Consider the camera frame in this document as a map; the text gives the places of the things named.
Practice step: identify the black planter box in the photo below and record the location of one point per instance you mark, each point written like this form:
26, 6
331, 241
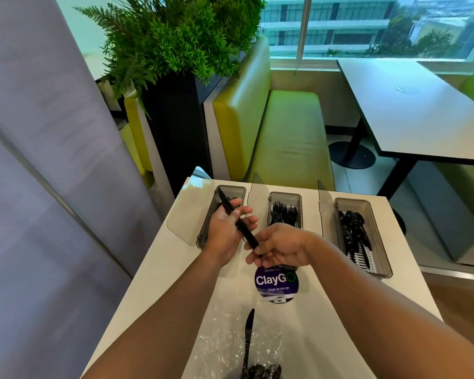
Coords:
177, 126

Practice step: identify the pile of black plastic spoons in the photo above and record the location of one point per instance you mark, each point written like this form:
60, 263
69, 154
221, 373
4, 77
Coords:
353, 228

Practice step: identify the clear plastic bag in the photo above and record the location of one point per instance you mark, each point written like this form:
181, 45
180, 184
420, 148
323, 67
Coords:
221, 343

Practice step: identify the grey cutlery tray with forks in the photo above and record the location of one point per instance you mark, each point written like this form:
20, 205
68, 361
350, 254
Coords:
284, 201

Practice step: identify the wide clear tray lid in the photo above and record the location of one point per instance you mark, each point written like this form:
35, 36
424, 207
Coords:
187, 209

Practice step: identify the person's right thumb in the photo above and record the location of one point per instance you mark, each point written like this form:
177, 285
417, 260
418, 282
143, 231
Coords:
265, 238

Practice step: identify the grey cutlery tray with spoons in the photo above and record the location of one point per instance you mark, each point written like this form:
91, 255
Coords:
375, 236

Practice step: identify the round purple sticker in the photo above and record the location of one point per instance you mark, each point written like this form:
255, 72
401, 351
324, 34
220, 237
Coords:
276, 284

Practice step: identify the green upholstered bench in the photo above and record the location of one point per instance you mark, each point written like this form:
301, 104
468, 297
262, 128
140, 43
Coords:
470, 177
288, 134

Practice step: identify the black plastic knife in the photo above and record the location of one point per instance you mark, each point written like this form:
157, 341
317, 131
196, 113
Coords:
247, 339
245, 228

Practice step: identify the round black table base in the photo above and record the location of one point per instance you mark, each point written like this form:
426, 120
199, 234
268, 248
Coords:
351, 155

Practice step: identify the person's left forearm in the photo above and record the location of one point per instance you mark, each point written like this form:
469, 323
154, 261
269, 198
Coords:
170, 311

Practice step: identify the white dining table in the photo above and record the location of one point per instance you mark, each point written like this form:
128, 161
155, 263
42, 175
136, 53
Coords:
414, 110

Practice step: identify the person's right forearm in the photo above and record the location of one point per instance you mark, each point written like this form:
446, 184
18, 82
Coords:
379, 315

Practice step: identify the grey partition panel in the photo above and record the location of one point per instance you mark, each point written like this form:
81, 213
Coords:
43, 185

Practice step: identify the person's right hand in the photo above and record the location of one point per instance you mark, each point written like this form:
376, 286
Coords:
286, 244

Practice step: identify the grey cutlery tray with knives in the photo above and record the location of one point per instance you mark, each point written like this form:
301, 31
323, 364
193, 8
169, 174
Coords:
237, 193

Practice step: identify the person's left hand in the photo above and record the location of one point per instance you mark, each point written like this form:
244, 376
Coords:
221, 232

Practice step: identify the person's left thumb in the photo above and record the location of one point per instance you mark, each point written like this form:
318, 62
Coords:
249, 222

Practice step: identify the white window frame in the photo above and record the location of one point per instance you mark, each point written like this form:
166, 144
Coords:
304, 27

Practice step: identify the yellow-green bench seat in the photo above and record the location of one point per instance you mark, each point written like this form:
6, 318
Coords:
138, 142

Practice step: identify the heap of black bagged cutlery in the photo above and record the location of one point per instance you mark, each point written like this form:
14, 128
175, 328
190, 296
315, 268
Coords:
262, 371

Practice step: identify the pile of black plastic forks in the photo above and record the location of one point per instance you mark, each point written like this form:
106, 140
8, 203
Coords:
284, 215

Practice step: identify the green fern plant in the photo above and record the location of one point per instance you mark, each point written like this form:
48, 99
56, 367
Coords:
170, 35

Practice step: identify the pile of black plastic knives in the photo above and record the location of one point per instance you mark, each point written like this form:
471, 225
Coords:
232, 201

